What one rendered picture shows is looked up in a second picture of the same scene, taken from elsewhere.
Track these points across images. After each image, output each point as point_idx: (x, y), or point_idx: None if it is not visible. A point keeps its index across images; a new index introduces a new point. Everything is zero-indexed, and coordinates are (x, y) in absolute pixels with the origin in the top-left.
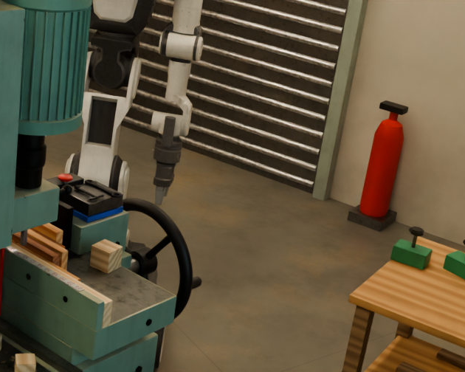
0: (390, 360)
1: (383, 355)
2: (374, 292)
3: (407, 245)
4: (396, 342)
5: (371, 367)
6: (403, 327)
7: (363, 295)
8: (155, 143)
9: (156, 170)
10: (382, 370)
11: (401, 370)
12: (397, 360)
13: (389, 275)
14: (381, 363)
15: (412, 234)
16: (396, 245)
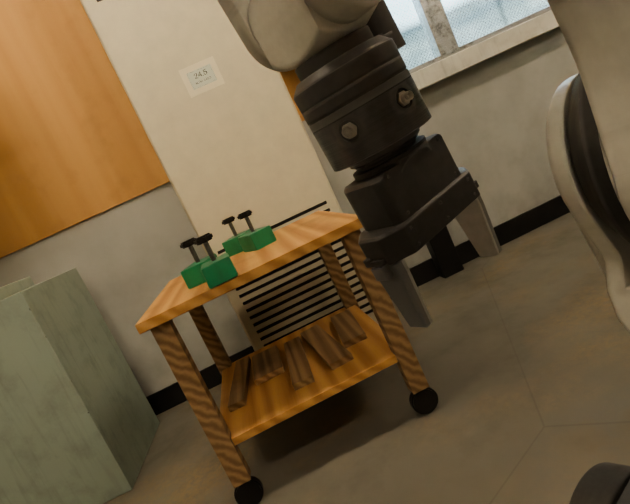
0: (296, 398)
1: (292, 405)
2: (334, 226)
3: (215, 260)
4: (250, 426)
5: (328, 387)
6: (224, 424)
7: (351, 219)
8: (397, 60)
9: (449, 152)
10: (321, 384)
11: (310, 373)
12: (288, 399)
13: (281, 252)
14: (310, 393)
15: (211, 238)
16: (226, 256)
